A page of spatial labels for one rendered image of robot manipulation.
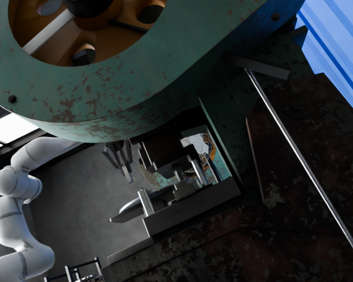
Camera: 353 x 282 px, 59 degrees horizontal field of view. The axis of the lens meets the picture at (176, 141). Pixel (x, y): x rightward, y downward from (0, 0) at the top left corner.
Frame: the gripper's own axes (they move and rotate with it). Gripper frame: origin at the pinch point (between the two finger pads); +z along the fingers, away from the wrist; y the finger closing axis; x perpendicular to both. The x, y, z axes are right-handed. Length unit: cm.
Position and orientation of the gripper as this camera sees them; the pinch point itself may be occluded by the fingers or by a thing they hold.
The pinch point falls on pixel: (128, 174)
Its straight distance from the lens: 123.7
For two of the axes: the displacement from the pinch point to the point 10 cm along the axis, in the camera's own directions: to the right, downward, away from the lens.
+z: 4.2, 8.4, -3.4
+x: -1.7, -2.9, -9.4
